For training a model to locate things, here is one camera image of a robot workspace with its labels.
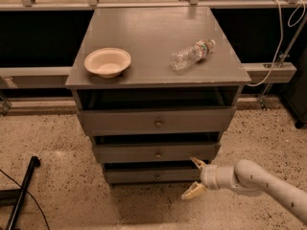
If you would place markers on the grey top drawer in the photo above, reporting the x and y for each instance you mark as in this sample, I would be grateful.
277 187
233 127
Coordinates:
155 121

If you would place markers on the grey drawer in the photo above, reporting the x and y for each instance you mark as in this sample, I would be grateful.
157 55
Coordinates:
156 152
155 121
150 176

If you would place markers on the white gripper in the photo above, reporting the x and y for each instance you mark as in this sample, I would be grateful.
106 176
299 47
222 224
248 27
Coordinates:
209 176

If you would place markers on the dark cabinet at right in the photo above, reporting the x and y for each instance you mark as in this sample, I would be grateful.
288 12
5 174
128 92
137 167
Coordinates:
295 95

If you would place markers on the clear plastic water bottle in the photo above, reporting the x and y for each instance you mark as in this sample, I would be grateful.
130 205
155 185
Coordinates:
190 55

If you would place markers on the grey metal railing frame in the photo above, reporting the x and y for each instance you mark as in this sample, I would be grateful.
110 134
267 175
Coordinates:
42 39

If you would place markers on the grey bottom drawer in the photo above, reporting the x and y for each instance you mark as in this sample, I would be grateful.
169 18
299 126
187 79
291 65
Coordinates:
150 176

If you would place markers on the grey middle drawer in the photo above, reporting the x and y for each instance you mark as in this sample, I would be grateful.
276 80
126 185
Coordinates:
156 152

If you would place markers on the black metal stand leg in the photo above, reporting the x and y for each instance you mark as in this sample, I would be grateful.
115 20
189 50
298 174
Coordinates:
15 197

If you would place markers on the grey wooden drawer cabinet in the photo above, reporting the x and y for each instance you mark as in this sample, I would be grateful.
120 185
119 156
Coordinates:
150 64

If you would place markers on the white paper bowl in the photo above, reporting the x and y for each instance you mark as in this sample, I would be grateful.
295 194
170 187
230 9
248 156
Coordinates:
108 62

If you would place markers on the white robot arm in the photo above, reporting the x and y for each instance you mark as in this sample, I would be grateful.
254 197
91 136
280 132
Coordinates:
250 179

